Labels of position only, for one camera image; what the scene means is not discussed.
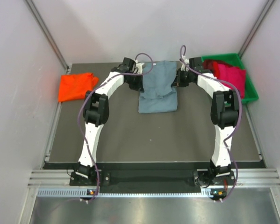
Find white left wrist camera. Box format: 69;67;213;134
134;60;145;75

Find blue grey t shirt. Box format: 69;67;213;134
138;61;178;114

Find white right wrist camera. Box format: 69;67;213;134
180;57;189;71

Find green plastic bin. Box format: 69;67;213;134
201;53;258;104

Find dark red t shirt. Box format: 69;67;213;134
202;59;230;70

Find orange folded t shirt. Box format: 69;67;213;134
58;72;99;102

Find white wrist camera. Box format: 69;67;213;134
134;60;145;75
180;57;189;71

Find grey slotted cable duct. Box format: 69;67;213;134
37;188;223;198

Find pink t shirt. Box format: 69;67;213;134
219;66;246;99

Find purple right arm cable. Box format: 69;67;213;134
179;45;244;202

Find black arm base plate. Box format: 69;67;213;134
69;170;236;188

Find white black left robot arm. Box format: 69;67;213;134
76;57;144;185

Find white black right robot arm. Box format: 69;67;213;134
172;55;242;185

